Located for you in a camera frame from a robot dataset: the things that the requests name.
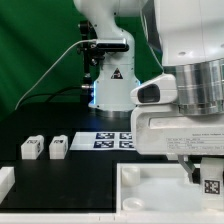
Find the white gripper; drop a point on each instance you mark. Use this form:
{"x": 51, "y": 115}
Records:
{"x": 162, "y": 130}

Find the white square table top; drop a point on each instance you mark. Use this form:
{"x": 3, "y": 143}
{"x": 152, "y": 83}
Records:
{"x": 143, "y": 187}

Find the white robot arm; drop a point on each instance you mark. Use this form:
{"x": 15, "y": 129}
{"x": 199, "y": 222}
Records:
{"x": 180, "y": 113}

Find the apriltag marker sheet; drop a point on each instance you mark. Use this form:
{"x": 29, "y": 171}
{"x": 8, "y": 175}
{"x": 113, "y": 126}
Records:
{"x": 102, "y": 141}

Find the white obstacle block left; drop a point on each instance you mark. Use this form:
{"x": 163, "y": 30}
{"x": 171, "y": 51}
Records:
{"x": 7, "y": 180}

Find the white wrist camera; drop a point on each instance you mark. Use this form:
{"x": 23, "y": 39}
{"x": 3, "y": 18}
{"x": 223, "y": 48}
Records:
{"x": 159, "y": 90}

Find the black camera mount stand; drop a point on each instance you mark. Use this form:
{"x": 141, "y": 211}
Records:
{"x": 94, "y": 52}

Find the white table front rail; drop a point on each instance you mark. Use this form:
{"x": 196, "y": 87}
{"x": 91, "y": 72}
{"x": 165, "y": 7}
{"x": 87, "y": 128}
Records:
{"x": 182, "y": 218}

